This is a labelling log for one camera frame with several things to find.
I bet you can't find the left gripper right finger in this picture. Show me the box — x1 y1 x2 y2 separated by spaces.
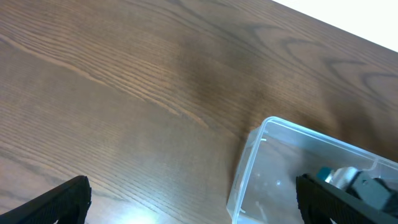
296 174 397 224

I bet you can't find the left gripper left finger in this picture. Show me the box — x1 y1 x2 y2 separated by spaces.
1 175 91 224

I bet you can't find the clear plastic container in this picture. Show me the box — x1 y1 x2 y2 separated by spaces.
227 116 397 223

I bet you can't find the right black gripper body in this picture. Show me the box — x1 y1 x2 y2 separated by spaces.
345 171 397 215

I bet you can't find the white blue cardboard box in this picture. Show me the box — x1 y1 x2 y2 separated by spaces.
316 167 359 191

